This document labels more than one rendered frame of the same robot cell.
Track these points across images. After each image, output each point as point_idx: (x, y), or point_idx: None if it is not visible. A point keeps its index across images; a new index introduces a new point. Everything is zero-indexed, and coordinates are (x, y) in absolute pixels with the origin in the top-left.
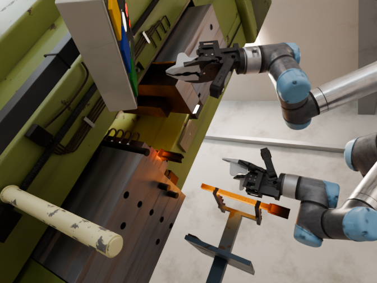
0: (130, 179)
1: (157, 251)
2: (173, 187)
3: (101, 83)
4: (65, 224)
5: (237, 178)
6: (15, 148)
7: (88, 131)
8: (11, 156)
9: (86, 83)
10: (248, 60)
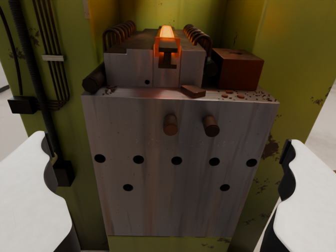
0: (89, 140)
1: (232, 197)
2: (216, 107)
3: None
4: None
5: (282, 168)
6: (24, 121)
7: (62, 69)
8: (28, 128)
9: (7, 8)
10: None
